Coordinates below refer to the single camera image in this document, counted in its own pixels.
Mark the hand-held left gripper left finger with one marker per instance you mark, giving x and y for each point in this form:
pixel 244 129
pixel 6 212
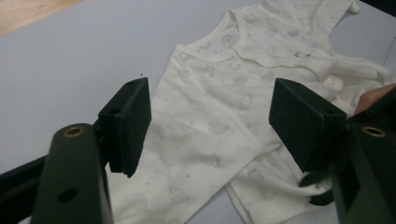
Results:
pixel 127 127

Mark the white baby romper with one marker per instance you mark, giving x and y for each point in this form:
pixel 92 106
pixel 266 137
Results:
pixel 211 109

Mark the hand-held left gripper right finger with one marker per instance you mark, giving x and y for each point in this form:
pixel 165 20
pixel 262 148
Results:
pixel 305 127

